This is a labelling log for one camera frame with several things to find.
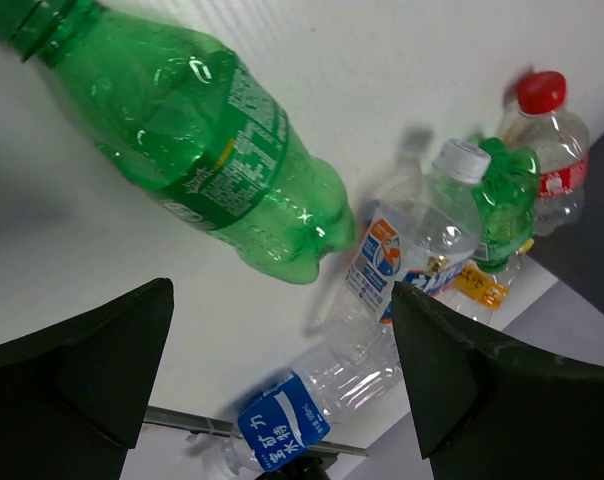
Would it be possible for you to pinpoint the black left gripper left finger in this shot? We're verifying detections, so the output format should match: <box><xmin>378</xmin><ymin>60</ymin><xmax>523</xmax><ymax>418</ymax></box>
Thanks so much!
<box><xmin>0</xmin><ymin>278</ymin><xmax>174</xmax><ymax>479</ymax></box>

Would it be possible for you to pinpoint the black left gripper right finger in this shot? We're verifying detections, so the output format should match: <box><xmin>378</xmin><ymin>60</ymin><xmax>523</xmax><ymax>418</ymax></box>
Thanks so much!
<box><xmin>392</xmin><ymin>282</ymin><xmax>604</xmax><ymax>479</ymax></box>

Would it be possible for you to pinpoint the clear bottle yellow label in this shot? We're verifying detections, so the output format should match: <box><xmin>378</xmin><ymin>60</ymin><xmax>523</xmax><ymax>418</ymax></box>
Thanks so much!
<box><xmin>436</xmin><ymin>238</ymin><xmax>534</xmax><ymax>325</ymax></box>

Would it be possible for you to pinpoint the clear bottle blue white label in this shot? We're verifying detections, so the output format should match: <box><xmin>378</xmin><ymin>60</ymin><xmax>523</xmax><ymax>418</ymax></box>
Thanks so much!
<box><xmin>302</xmin><ymin>139</ymin><xmax>490</xmax><ymax>405</ymax></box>

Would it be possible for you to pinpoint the green bottle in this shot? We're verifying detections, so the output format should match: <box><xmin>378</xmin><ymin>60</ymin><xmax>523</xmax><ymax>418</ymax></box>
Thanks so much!
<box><xmin>472</xmin><ymin>137</ymin><xmax>540</xmax><ymax>273</ymax></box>
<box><xmin>0</xmin><ymin>1</ymin><xmax>356</xmax><ymax>285</ymax></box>

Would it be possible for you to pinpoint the grey mesh waste bin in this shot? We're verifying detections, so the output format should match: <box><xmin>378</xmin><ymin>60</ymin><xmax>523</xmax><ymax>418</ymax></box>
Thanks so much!
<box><xmin>532</xmin><ymin>134</ymin><xmax>604</xmax><ymax>315</ymax></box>

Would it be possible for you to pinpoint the green bottle in pile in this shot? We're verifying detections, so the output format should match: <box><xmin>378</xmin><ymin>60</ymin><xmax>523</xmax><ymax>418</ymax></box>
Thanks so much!
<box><xmin>472</xmin><ymin>137</ymin><xmax>540</xmax><ymax>273</ymax></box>

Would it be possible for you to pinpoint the clear bottle red cap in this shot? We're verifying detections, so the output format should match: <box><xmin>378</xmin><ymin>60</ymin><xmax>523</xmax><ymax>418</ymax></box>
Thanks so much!
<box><xmin>497</xmin><ymin>70</ymin><xmax>590</xmax><ymax>236</ymax></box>

